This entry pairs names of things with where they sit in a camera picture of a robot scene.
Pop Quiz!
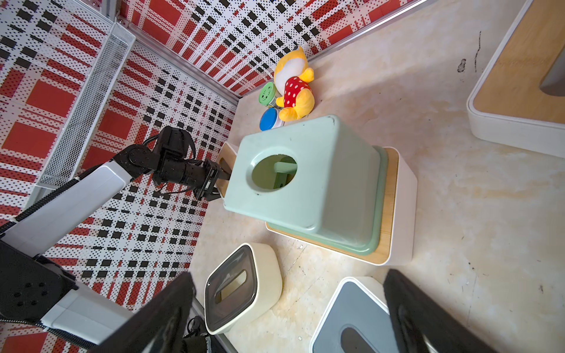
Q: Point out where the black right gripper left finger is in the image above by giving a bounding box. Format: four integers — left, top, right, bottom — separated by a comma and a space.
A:
90, 272, 195, 352

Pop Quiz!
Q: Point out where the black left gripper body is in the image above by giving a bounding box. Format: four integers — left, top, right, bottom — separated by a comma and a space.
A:
149, 126, 207, 194

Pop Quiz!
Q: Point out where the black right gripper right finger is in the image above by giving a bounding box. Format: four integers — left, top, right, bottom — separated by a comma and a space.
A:
383, 269, 494, 352

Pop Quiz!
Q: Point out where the white bamboo-lid tissue box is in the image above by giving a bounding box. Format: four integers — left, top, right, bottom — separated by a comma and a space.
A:
216, 142, 238, 198
266, 146, 418, 266

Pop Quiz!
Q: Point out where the mint green square tissue box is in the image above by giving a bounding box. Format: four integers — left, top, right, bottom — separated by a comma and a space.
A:
224, 115, 388, 255

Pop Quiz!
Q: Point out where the white box grey lid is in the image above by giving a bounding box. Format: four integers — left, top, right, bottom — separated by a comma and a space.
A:
310, 277, 399, 352

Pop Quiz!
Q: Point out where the green lid air freshener jar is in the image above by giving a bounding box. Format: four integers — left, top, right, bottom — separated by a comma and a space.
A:
258, 82, 277, 108

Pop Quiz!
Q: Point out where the cream box dark lid left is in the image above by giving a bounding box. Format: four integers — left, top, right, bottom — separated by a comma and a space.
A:
204, 243, 283, 335

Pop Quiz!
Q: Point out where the white bamboo-lid box right corner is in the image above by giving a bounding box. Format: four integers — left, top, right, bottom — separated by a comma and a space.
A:
466, 1, 564, 157

